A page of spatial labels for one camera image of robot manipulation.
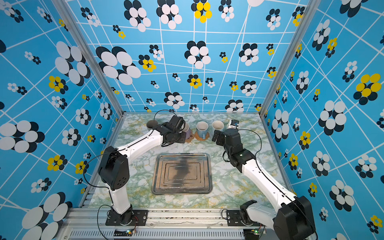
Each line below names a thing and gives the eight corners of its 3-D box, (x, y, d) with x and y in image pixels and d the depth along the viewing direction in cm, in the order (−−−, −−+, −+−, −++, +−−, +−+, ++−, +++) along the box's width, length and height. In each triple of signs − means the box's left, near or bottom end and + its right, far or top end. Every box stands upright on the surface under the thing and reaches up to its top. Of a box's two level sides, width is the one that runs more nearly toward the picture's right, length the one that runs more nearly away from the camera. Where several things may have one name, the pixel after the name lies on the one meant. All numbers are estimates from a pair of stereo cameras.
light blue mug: (196, 143, 104) (196, 134, 95) (196, 131, 111) (196, 121, 102) (207, 143, 104) (208, 134, 95) (207, 131, 111) (208, 121, 102)
